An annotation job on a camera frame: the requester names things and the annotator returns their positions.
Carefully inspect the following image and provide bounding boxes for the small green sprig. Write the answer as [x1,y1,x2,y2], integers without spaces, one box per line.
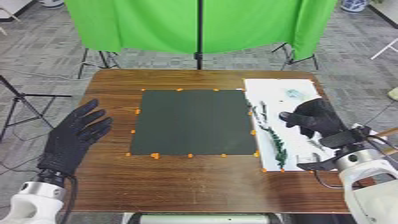
[251,100,270,123]

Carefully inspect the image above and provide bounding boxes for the pale blue flower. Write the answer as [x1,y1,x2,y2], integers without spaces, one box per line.
[283,87,308,101]

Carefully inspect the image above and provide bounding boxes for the long green sprig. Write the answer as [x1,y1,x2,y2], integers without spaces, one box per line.
[258,124,292,169]

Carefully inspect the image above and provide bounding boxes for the black tripod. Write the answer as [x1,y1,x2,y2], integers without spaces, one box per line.
[0,74,75,143]

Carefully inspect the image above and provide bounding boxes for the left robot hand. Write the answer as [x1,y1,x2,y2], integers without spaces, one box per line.
[36,98,116,178]

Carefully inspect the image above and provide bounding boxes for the pale grey bar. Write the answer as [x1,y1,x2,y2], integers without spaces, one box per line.
[126,213,281,224]

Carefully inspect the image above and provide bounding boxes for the black backdrop stand pole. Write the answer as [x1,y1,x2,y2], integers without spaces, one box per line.
[192,0,206,71]

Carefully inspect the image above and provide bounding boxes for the black cable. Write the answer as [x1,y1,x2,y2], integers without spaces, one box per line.
[311,169,347,190]

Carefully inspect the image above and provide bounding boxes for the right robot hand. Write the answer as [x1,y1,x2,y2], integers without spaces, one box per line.
[278,97,352,139]

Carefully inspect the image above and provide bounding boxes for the white sheet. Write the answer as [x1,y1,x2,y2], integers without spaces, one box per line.
[242,78,352,173]

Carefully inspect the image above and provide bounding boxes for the dark mat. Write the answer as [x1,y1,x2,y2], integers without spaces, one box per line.
[128,89,262,157]

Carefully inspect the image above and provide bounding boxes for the black stand legs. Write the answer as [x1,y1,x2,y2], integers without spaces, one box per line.
[77,47,125,80]
[270,42,322,71]

